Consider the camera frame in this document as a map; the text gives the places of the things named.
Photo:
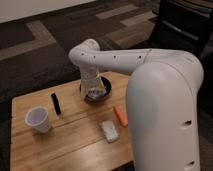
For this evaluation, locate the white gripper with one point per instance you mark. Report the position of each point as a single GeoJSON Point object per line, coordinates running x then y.
{"type": "Point", "coordinates": [90, 75]}

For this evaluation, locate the dark blue ceramic bowl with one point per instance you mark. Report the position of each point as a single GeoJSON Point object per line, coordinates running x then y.
{"type": "Point", "coordinates": [92, 95]}

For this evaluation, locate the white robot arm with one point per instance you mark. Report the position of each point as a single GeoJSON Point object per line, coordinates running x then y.
{"type": "Point", "coordinates": [161, 102]}

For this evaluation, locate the black marker bar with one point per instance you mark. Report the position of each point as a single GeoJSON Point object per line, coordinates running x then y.
{"type": "Point", "coordinates": [56, 103]}

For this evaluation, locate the orange carrot toy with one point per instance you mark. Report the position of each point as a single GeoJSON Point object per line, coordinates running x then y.
{"type": "Point", "coordinates": [121, 116]}

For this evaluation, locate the clear plastic cup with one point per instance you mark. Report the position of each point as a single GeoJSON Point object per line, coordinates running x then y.
{"type": "Point", "coordinates": [37, 118]}

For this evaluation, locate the black cabinet furniture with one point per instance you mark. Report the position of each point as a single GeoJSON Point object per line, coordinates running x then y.
{"type": "Point", "coordinates": [183, 25]}

